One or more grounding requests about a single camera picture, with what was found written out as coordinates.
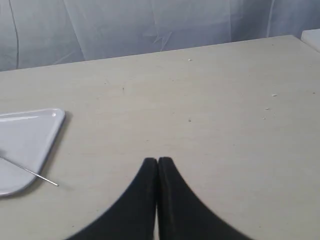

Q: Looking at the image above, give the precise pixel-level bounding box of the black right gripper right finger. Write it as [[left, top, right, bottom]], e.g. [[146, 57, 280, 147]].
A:
[[157, 157, 250, 240]]

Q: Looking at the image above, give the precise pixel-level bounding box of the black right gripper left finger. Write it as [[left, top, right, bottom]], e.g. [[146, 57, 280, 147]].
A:
[[69, 157, 158, 240]]

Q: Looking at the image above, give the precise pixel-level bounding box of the thin metal skewer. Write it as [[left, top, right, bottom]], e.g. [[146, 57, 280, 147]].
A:
[[0, 156, 60, 187]]

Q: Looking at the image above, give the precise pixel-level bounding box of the white plastic tray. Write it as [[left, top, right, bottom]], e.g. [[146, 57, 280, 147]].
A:
[[0, 108, 66, 197]]

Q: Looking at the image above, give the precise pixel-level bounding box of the white backdrop curtain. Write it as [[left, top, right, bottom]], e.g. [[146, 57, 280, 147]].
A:
[[0, 0, 320, 71]]

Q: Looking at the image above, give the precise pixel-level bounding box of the white box at table edge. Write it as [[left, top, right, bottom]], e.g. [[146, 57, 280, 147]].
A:
[[300, 28, 320, 53]]

